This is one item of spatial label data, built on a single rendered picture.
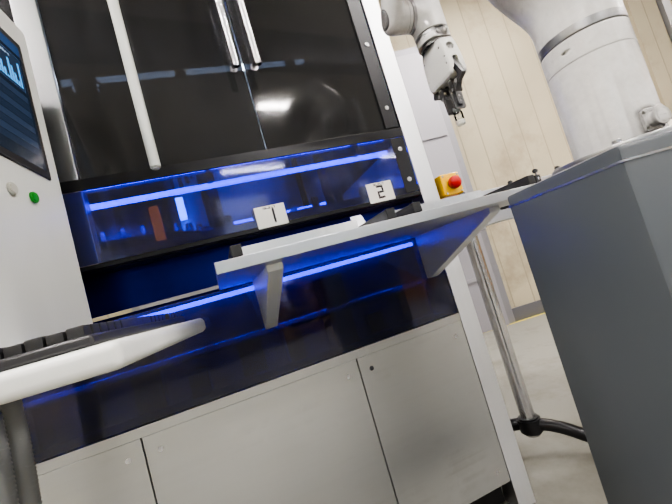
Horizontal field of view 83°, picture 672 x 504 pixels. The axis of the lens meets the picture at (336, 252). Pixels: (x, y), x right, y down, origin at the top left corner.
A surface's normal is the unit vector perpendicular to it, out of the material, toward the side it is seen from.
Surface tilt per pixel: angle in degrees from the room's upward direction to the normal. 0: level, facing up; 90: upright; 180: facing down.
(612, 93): 90
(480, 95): 90
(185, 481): 90
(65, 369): 90
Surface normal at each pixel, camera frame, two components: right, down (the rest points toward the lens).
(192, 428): 0.28, -0.15
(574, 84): -0.87, 0.22
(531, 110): 0.07, -0.10
